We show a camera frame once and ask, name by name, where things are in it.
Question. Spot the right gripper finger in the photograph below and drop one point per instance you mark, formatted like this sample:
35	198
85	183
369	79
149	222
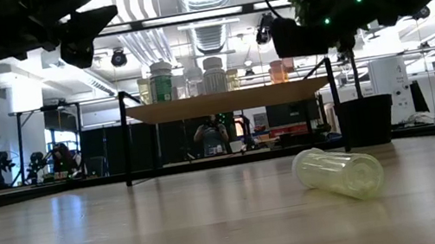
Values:
300	38

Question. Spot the orange-red vial white cap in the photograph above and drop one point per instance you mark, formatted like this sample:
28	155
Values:
278	72

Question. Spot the green bottle white cap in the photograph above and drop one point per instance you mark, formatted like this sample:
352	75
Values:
161	88

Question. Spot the black metal frame rig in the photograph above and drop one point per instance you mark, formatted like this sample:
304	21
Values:
45	109

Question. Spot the white cloth heap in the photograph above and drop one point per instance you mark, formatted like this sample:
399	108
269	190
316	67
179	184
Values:
420	118

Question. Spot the clear yellowish vial with pills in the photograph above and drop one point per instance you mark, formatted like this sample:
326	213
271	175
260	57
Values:
233	81

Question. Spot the clear vial pink pills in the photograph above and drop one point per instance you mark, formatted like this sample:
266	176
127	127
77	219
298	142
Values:
195	82

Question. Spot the white cylindrical kiosk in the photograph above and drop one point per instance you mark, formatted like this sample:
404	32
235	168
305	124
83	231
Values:
388	82

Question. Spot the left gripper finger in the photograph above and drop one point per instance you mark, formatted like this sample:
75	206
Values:
58	0
84	29

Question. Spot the yellow vial white cap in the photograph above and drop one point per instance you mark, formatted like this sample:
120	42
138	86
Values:
339	172
144	93

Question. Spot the white paper cup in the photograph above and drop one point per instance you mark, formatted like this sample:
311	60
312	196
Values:
236	146

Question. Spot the ribbed ceiling air duct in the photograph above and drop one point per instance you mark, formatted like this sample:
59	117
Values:
210	37

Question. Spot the red storage bin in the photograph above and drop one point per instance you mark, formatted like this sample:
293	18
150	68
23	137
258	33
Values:
282	130

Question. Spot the wooden shelf black metal legs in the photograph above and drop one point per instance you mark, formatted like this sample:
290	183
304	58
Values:
232	101

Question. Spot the person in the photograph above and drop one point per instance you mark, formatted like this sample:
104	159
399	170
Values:
211	136

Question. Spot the green plant in black pot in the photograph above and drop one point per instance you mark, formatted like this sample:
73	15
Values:
368	120

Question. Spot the black ceiling camera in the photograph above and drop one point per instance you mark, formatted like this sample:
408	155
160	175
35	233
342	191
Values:
263	31
118	58
421	13

